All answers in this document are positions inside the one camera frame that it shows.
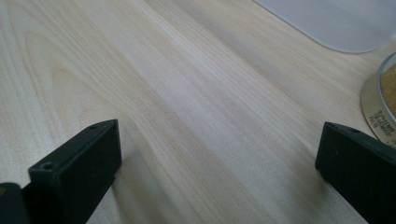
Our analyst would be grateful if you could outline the round metal tin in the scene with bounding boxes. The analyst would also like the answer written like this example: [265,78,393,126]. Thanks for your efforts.
[360,51,396,149]

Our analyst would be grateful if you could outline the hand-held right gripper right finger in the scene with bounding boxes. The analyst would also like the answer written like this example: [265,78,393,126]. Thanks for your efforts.
[314,121,396,224]

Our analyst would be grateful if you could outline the translucent white cutting mat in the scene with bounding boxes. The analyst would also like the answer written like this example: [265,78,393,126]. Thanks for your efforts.
[252,0,396,54]

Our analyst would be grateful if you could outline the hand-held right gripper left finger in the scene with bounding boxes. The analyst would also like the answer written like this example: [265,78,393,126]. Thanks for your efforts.
[21,119,123,224]

